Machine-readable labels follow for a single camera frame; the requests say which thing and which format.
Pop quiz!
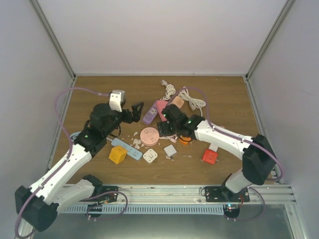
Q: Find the purple power strip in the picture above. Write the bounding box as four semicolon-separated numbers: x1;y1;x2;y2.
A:
142;100;158;125

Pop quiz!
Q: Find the pink triangular power strip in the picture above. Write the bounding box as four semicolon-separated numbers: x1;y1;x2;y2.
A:
156;100;168;121

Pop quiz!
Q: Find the beige cube socket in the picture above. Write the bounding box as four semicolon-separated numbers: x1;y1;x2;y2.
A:
171;96;184;109

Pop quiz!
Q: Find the white square plug adapter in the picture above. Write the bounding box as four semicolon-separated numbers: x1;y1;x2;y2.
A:
143;148;158;163

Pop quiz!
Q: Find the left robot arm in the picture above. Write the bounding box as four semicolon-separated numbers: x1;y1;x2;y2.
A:
14;102;144;238

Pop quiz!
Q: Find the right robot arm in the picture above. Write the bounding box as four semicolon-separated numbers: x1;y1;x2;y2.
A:
158;105;276;202

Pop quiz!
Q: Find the orange power strip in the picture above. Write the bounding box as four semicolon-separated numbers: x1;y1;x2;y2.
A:
179;136;192;145

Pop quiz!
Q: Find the pink round power socket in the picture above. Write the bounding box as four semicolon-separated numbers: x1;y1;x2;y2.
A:
140;127;160;146

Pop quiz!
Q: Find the grey white charger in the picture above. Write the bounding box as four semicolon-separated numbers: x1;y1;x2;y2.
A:
164;144;177;159

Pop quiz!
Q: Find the blue power strip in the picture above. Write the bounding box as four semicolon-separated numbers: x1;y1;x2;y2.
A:
69;133;143;161

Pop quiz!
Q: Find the yellow cube socket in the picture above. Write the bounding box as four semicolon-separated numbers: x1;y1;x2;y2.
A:
109;145;128;164

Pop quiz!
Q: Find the white usb charger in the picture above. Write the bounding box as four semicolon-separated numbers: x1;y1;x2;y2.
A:
208;144;218;152

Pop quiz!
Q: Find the red cube socket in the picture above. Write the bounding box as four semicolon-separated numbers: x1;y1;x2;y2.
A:
202;149;218;165

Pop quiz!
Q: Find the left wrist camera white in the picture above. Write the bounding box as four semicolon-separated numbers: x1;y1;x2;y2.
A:
109;90;125;113

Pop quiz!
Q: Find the white cord of orange strip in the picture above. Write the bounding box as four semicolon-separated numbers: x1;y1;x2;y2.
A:
177;86;209;118

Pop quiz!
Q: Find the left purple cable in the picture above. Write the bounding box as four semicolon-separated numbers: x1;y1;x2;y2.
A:
14;87;110;239

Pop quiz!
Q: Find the slotted cable duct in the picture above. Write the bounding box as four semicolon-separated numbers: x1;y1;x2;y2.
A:
59;204;225;215

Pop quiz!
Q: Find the aluminium front rail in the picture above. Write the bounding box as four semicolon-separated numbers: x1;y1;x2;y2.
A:
59;183;297;207

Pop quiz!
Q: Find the right metal frame post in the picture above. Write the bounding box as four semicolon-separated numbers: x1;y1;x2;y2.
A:
245;0;296;81

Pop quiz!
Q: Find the metal frame post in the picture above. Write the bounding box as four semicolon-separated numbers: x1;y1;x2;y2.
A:
29;0;76;81
245;0;296;81

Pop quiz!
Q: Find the left metal frame post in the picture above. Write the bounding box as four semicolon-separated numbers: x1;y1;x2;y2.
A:
29;0;76;81

